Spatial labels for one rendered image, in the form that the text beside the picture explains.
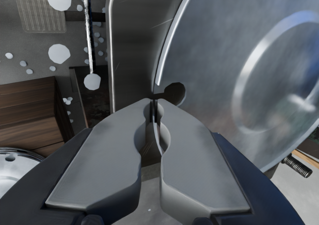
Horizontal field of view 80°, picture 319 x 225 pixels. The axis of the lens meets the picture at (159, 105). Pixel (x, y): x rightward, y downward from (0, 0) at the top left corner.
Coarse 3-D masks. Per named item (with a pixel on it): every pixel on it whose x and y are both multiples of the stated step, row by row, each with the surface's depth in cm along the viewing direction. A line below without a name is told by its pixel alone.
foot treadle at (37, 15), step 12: (24, 0) 55; (36, 0) 56; (24, 12) 56; (36, 12) 58; (48, 12) 59; (60, 12) 60; (72, 12) 62; (96, 12) 66; (24, 24) 58; (36, 24) 59; (48, 24) 60; (60, 24) 62
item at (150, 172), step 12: (72, 72) 82; (84, 72) 79; (72, 84) 85; (108, 84) 70; (84, 96) 60; (96, 96) 61; (108, 96) 61; (84, 108) 54; (96, 108) 54; (108, 108) 55; (96, 120) 49; (300, 144) 52; (312, 144) 50; (312, 156) 51; (144, 168) 38; (156, 168) 40; (144, 180) 40
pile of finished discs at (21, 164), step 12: (0, 156) 51; (12, 156) 54; (24, 156) 54; (36, 156) 57; (0, 168) 53; (12, 168) 54; (24, 168) 56; (0, 180) 54; (12, 180) 55; (0, 192) 55
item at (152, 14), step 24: (120, 0) 10; (144, 0) 11; (168, 0) 11; (120, 24) 11; (144, 24) 11; (168, 24) 12; (120, 48) 12; (144, 48) 12; (120, 72) 12; (144, 72) 13; (120, 96) 13; (144, 96) 14; (168, 96) 15
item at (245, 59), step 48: (192, 0) 12; (240, 0) 13; (288, 0) 15; (192, 48) 13; (240, 48) 15; (288, 48) 17; (192, 96) 16; (240, 96) 17; (288, 96) 21; (240, 144) 22; (288, 144) 28
